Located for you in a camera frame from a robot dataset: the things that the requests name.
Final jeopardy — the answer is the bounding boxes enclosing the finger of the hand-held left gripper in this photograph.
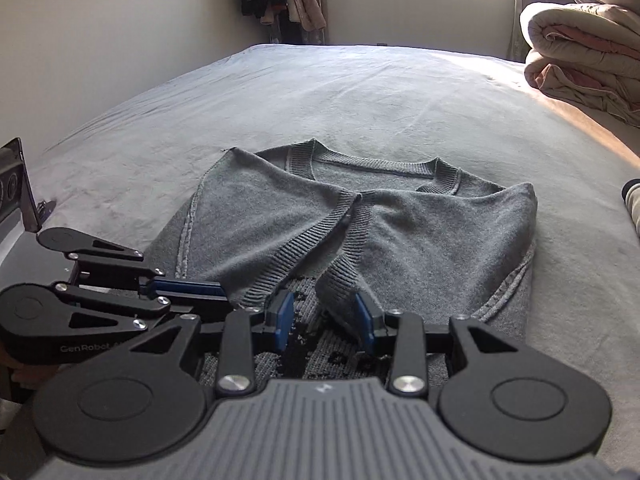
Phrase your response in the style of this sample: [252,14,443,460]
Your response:
[70,240,226,297]
[55,282,233,333]

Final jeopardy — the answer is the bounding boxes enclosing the grey patterned knit sweater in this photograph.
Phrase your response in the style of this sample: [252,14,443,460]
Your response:
[145,137,538,383]

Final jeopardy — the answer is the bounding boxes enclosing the person's left hand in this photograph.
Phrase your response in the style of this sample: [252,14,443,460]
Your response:
[10,366,63,388]

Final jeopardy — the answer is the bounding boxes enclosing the hanging pink clothes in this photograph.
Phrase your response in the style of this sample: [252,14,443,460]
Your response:
[259,0,327,34]

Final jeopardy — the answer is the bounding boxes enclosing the folded beige pink quilt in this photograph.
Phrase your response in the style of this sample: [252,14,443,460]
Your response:
[520,2,640,127]

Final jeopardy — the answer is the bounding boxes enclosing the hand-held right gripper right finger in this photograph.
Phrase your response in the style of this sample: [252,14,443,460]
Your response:
[352,293,521,397]

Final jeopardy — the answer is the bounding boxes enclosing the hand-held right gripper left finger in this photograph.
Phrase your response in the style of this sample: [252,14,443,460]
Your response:
[132,290,296,397]

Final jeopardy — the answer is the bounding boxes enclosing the folded cream garment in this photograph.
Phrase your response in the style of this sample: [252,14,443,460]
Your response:
[621,178,640,237]

